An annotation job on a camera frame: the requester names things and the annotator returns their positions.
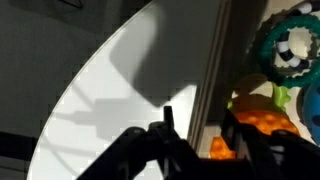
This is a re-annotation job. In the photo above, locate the teal green ring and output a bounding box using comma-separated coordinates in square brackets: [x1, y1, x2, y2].
[258, 14, 320, 89]

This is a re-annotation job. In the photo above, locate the orange bumpy ring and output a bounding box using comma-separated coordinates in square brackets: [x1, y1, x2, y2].
[209, 109, 301, 160]

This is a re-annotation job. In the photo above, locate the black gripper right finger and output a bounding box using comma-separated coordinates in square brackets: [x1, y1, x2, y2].
[221, 109, 320, 180]

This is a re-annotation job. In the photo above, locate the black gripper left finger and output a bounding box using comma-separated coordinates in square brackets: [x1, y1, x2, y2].
[76, 105, 201, 180]

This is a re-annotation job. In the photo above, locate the black and white striped ring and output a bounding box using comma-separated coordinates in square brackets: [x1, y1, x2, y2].
[274, 1, 320, 69]

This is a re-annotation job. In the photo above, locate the lime green ring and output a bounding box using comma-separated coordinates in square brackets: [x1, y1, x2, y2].
[227, 83, 292, 113]

